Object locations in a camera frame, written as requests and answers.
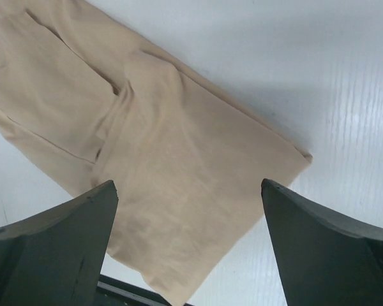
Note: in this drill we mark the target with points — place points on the beige t shirt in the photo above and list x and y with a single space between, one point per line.
87 100

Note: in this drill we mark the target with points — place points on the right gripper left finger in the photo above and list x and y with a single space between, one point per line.
55 257

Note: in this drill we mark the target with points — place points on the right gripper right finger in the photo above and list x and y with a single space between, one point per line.
323 257

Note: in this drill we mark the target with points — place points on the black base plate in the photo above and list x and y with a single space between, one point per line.
110 292

